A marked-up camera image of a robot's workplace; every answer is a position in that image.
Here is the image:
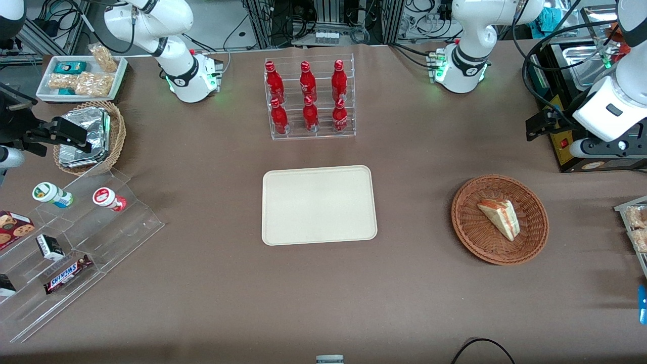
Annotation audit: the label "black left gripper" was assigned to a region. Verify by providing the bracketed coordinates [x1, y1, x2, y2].
[525, 108, 575, 142]

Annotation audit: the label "triangular sandwich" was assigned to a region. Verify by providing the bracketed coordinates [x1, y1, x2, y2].
[477, 199, 521, 242]

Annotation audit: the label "tan deep wicker basket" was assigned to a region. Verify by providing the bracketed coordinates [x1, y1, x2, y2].
[53, 100, 127, 176]

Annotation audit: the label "white rectangular snack tray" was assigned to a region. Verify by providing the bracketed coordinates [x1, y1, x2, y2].
[35, 55, 128, 103]

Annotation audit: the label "brown round wicker basket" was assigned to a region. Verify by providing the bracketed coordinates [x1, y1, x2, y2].
[451, 174, 549, 266]

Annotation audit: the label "clear tray of snacks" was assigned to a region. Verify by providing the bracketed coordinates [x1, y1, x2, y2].
[614, 196, 647, 279]

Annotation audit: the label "beige rectangular serving tray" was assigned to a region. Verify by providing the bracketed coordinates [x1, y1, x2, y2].
[261, 165, 378, 247]

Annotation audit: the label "silver foil wrapped packs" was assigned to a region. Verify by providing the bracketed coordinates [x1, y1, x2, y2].
[58, 107, 112, 168]

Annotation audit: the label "green lid yogurt cup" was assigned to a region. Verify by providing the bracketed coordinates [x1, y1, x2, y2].
[32, 182, 74, 209]

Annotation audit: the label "black glass food warmer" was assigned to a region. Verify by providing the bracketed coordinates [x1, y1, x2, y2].
[526, 5, 647, 173]

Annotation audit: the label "red lid yogurt cup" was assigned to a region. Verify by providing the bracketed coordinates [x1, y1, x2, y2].
[93, 187, 127, 212]

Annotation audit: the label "large clear peanut snack bag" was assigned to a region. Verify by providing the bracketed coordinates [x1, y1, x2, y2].
[48, 72, 115, 98]

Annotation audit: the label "steel food pan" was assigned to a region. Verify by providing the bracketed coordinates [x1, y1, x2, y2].
[563, 45, 615, 90]

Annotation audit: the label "small clear peanut snack bag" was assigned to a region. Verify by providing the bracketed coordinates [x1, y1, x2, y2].
[88, 43, 119, 73]

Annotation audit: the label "clear acrylic stepped display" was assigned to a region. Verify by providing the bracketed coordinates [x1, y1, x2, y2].
[0, 167, 165, 344]

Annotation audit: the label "red chocolate cookie box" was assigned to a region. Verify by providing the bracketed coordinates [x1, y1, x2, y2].
[0, 210, 36, 251]

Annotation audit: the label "small black white box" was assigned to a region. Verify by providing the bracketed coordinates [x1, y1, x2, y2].
[36, 234, 65, 261]

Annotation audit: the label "teal crumpled bag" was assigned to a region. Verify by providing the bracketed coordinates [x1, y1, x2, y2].
[537, 6, 560, 32]

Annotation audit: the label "snickers chocolate bar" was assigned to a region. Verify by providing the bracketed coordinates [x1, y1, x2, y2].
[43, 254, 94, 295]

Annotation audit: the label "tan snack pack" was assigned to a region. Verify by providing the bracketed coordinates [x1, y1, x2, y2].
[625, 206, 647, 253]

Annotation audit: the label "red cola bottle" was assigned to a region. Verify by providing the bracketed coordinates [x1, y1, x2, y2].
[265, 61, 285, 104]
[332, 98, 349, 133]
[299, 61, 318, 103]
[270, 98, 290, 135]
[331, 60, 349, 102]
[302, 95, 319, 133]

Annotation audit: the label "clear acrylic bottle rack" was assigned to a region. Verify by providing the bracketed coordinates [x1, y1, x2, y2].
[263, 53, 356, 141]

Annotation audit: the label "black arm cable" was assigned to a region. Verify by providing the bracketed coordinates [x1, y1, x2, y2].
[512, 0, 623, 129]

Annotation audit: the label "black looped floor cable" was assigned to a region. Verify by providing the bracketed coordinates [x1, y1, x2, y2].
[451, 338, 516, 364]

